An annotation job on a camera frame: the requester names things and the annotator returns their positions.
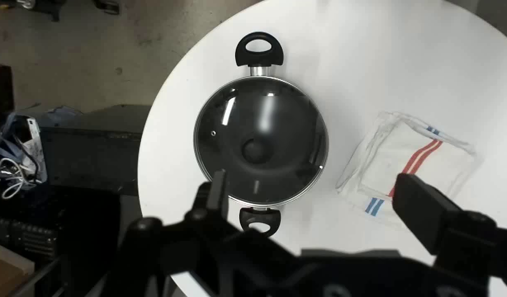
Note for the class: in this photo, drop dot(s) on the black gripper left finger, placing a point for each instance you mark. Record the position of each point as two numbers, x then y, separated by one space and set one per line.
216 189

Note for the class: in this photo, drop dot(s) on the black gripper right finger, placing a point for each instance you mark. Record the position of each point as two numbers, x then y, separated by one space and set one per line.
422 208

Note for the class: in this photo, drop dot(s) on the brown cardboard box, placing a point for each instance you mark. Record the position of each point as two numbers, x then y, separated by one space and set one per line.
1 269

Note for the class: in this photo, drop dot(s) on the black storage box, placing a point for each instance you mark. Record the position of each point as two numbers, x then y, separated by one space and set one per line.
92 145

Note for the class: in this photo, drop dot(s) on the white towel with red stripes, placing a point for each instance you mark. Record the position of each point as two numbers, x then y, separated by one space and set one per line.
414 165

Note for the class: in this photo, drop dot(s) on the glass pot lid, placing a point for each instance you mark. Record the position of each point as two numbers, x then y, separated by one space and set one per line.
260 145

